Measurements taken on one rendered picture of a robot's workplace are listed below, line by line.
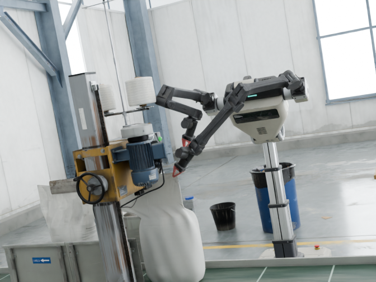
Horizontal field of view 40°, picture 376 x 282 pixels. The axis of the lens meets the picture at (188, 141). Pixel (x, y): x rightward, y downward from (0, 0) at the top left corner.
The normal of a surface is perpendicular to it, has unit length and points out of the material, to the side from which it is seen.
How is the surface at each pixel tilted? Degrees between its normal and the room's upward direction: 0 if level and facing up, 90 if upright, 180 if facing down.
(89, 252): 90
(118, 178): 90
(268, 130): 130
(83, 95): 90
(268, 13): 90
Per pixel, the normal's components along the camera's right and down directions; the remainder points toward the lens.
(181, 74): -0.37, 0.15
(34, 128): 0.91, -0.12
